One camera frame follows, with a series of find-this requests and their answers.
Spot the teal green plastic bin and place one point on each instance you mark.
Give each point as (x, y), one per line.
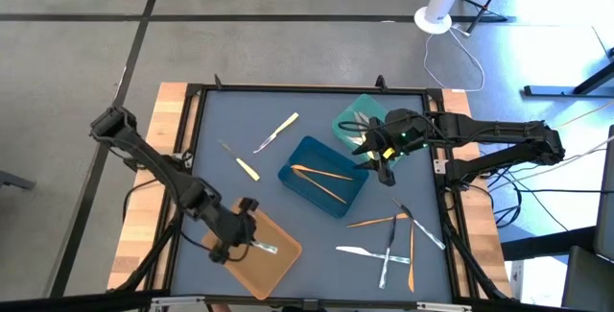
(369, 103)

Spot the black side bracket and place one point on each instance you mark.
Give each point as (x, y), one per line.
(129, 162)

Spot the silver aluminium extrusion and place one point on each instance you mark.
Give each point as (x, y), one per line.
(443, 307)
(177, 301)

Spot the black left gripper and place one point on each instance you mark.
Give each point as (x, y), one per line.
(235, 230)

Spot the grey cabinet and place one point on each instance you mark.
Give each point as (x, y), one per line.
(587, 278)

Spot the orange plastic bin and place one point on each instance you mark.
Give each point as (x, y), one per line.
(278, 269)

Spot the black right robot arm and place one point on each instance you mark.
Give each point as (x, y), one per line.
(494, 127)

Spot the grey-blue table mat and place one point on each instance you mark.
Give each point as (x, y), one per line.
(312, 273)

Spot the black frame clamp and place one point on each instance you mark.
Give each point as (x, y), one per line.
(381, 82)
(219, 82)

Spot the black desk base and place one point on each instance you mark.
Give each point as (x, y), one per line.
(547, 91)

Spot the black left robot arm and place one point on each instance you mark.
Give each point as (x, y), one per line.
(153, 163)

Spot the black tripod stand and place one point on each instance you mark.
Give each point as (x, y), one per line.
(489, 0)

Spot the black floor beam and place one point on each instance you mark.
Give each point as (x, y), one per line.
(542, 245)

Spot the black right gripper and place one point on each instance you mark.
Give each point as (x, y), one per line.
(405, 132)

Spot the dark blue plastic bin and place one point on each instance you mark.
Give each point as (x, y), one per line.
(321, 158)

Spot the grey furniture foot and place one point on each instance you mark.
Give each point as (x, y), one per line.
(14, 180)

